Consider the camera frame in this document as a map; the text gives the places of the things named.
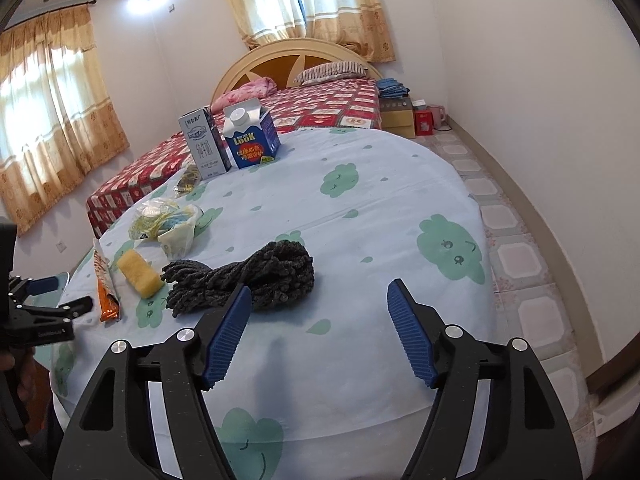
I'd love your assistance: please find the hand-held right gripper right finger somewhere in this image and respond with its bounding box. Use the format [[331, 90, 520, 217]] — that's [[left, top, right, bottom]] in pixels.
[[386, 278, 584, 480]]

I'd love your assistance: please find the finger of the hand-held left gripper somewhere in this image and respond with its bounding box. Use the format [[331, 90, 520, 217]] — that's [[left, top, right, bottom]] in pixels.
[[11, 276, 60, 297], [20, 296, 94, 322]]

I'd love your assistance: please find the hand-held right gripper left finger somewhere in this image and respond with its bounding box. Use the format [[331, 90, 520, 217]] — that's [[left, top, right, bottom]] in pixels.
[[51, 284, 253, 480]]

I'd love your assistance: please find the dark grey rope bundle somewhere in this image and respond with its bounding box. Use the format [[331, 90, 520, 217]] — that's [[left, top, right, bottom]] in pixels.
[[161, 241, 315, 318]]

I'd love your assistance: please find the person's left hand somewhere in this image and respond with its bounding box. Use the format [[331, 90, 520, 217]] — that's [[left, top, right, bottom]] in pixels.
[[14, 358, 39, 404]]

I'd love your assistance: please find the orange snack wrapper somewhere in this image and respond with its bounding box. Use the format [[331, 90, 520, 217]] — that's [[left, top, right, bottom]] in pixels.
[[92, 239, 122, 322]]

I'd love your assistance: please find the yellow sponge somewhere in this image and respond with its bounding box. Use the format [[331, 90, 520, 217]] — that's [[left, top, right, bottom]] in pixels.
[[116, 249, 166, 297]]

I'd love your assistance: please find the clear plastic bag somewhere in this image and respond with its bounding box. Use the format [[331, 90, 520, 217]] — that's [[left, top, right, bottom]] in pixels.
[[129, 197, 203, 261]]

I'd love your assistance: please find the dark foil wrapper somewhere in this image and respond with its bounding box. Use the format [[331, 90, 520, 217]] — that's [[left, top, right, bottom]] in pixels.
[[172, 164, 202, 196]]

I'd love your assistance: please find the wide beige window curtain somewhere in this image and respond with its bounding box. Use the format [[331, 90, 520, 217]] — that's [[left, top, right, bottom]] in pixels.
[[0, 2, 132, 236]]

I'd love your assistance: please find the white milk carton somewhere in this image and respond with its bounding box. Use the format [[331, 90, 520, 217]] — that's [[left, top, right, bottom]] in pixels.
[[178, 106, 233, 181]]

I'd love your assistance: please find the blue drink carton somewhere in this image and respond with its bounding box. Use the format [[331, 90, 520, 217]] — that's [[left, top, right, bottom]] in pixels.
[[221, 98, 282, 170]]

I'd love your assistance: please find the cardboard box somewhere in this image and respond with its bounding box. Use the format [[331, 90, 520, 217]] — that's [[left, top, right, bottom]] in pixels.
[[378, 97, 417, 139]]

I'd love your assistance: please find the stack of blue cloths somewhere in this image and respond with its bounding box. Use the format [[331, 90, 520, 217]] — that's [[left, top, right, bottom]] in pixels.
[[376, 78, 412, 100]]

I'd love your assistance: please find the pink pillow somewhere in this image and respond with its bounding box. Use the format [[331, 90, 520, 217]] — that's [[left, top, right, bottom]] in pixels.
[[210, 77, 277, 112]]

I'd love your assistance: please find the striped pillow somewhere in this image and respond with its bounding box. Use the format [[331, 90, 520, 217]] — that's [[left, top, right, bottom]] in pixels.
[[292, 61, 368, 86]]

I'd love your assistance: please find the wooden bed headboard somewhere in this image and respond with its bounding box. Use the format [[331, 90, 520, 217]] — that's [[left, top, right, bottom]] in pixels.
[[209, 40, 385, 107]]

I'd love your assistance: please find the narrow beige window curtain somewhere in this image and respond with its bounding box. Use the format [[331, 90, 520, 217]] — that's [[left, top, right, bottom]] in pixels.
[[214, 0, 398, 63]]

